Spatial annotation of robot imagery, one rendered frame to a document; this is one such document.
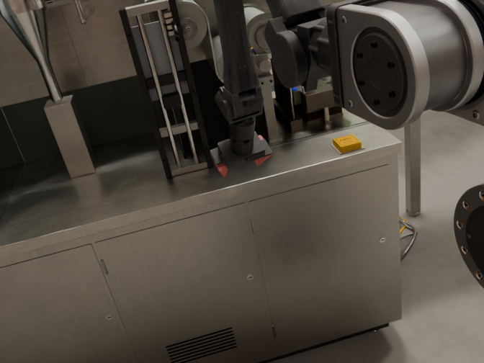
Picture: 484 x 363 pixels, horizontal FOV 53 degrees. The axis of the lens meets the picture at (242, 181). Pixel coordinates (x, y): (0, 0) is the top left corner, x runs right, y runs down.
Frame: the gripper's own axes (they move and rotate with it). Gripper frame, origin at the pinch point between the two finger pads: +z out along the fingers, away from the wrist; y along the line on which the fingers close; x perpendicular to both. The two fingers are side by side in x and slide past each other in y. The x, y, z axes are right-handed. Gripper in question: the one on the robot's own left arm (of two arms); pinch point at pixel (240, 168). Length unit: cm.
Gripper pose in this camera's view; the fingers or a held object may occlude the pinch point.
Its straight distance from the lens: 126.0
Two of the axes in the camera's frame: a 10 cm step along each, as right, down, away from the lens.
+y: -9.1, 3.2, -2.5
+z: -0.3, 5.6, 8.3
